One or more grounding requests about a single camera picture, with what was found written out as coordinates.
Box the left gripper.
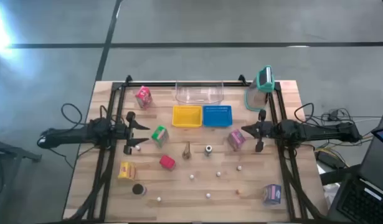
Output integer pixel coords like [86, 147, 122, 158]
[111, 111, 151, 156]

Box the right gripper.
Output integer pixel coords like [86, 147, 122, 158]
[240, 108, 277, 154]

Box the blue plastic basket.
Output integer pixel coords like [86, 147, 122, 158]
[202, 105, 234, 128]

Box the red-lidded smoked paprika tin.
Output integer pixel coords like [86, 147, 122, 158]
[159, 154, 177, 172]

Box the brown triangular snack packet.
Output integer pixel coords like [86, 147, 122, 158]
[182, 141, 192, 161]

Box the Raisin Bran cereal box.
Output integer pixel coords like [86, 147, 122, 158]
[227, 129, 247, 152]

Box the small green cereal box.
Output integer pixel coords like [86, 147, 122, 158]
[151, 124, 170, 148]

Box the teal box grater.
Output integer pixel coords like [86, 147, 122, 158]
[244, 65, 276, 112]

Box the small pink cereal box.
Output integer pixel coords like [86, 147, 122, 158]
[135, 85, 154, 110]

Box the small yellow food box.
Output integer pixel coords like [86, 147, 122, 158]
[117, 161, 137, 181]

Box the yellow plastic basket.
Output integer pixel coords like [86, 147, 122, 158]
[171, 105, 203, 129]

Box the dark round cap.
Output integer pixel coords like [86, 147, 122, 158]
[131, 183, 148, 197]

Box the small blue purple box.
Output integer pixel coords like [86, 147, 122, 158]
[262, 183, 283, 207]

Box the clear plastic bin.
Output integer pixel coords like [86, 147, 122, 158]
[174, 80, 225, 106]

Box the black power brick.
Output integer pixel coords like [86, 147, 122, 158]
[314, 150, 347, 171]

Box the dark grey laptop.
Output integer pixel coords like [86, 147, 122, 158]
[326, 102, 383, 224]

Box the black metal stand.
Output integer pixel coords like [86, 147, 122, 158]
[0, 136, 42, 224]

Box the black aluminium rig frame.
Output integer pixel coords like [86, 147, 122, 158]
[63, 74, 328, 223]

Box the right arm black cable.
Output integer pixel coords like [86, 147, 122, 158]
[294, 102, 315, 123]

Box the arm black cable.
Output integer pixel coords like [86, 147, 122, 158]
[294, 102, 315, 123]
[60, 103, 83, 126]

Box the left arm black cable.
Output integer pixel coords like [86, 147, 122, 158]
[60, 103, 83, 126]

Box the yellow cable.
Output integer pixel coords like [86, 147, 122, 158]
[315, 135, 374, 154]

